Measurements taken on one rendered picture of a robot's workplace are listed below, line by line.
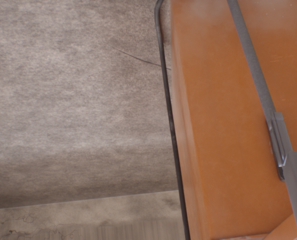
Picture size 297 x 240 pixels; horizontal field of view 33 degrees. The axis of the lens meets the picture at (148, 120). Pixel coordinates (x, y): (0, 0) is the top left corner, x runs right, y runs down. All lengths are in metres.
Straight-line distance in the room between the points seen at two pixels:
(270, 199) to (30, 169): 1.45
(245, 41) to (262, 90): 0.14
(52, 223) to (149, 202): 0.54
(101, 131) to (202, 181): 0.96
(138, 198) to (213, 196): 1.81
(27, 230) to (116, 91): 1.36
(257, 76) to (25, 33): 0.65
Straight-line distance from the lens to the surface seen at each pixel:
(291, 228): 0.88
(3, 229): 2.89
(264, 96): 0.98
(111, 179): 2.54
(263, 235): 1.04
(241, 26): 1.11
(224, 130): 1.10
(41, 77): 1.58
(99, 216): 2.82
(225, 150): 1.08
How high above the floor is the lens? 0.78
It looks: 24 degrees down
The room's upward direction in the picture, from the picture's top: 173 degrees clockwise
